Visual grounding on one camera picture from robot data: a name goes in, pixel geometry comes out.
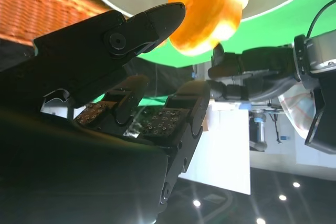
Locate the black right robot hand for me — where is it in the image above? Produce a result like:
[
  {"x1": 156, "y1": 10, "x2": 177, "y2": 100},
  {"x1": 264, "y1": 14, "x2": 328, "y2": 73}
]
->
[{"x1": 0, "y1": 2, "x2": 212, "y2": 224}]

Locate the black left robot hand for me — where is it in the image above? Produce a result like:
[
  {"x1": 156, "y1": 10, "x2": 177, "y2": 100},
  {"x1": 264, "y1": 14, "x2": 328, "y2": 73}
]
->
[{"x1": 207, "y1": 42, "x2": 300, "y2": 103}]

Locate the long ridged orange bread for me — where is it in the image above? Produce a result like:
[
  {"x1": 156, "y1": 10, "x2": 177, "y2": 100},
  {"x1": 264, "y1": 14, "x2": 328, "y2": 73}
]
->
[{"x1": 167, "y1": 0, "x2": 257, "y2": 57}]

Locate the orange wicker basket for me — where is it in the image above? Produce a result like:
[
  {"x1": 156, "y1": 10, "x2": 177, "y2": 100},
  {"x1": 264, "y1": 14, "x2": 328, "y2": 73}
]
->
[{"x1": 0, "y1": 0, "x2": 125, "y2": 48}]

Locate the white partition panel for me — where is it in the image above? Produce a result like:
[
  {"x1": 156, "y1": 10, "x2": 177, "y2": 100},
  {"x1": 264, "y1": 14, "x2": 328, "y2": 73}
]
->
[{"x1": 178, "y1": 100, "x2": 253, "y2": 196}]

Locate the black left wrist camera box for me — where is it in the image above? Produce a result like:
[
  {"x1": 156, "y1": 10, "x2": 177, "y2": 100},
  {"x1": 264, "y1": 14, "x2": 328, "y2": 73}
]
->
[{"x1": 304, "y1": 86, "x2": 336, "y2": 154}]

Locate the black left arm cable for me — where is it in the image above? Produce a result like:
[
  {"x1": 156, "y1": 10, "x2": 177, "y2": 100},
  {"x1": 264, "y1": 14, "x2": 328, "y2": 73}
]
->
[{"x1": 307, "y1": 0, "x2": 336, "y2": 38}]

